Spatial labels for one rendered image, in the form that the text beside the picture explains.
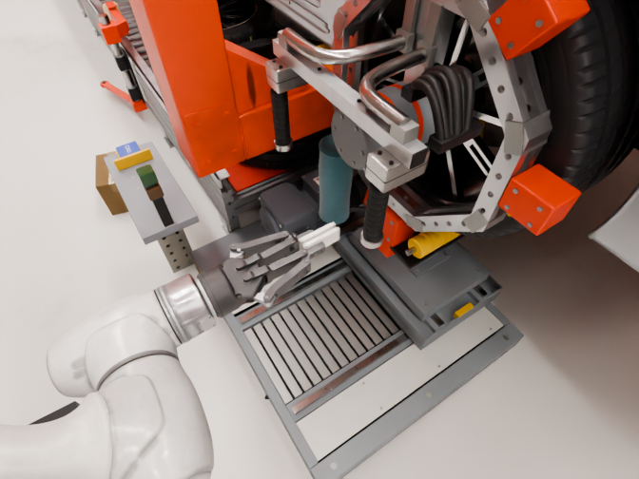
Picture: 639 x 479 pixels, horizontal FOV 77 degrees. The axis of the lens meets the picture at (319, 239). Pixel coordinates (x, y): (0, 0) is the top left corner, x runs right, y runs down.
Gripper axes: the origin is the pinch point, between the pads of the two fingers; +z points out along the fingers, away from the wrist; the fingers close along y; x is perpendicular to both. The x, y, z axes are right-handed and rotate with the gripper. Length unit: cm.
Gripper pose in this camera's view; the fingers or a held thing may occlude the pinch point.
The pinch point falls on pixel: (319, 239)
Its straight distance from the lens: 67.1
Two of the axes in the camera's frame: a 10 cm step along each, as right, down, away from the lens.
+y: 5.5, 6.5, -5.2
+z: 8.4, -4.3, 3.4
